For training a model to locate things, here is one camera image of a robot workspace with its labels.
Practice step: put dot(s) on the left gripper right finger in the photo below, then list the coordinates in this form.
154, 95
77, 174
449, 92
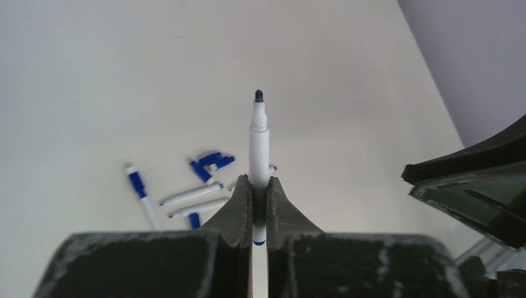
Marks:
283, 218

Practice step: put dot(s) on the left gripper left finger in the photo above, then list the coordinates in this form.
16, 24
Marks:
233, 221

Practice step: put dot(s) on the white marker pen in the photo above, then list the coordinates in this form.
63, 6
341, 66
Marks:
259, 148
232, 186
191, 193
199, 207
150, 213

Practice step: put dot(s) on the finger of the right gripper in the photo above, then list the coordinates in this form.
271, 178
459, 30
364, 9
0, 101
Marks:
506, 147
491, 201

